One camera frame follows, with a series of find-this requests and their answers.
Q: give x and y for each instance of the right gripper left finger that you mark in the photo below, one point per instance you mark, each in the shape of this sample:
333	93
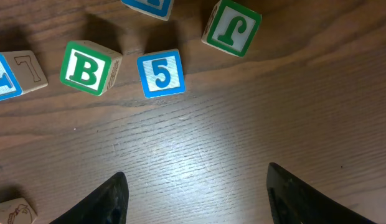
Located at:
107	204

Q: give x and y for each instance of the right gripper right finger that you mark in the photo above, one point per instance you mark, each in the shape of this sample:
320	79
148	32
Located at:
294	201

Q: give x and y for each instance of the red A block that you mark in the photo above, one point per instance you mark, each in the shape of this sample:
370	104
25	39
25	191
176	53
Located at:
17	211

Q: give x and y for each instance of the green B block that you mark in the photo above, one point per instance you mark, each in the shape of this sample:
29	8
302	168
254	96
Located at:
90	67

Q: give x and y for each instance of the blue 5 block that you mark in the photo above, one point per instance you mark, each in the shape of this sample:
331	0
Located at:
161	73

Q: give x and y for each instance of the blue P block centre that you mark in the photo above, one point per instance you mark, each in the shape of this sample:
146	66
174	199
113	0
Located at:
20	73

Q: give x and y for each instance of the green J block right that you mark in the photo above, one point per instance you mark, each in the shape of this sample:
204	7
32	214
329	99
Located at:
231	27

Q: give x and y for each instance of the blue H block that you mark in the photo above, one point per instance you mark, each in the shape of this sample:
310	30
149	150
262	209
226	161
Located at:
160	9

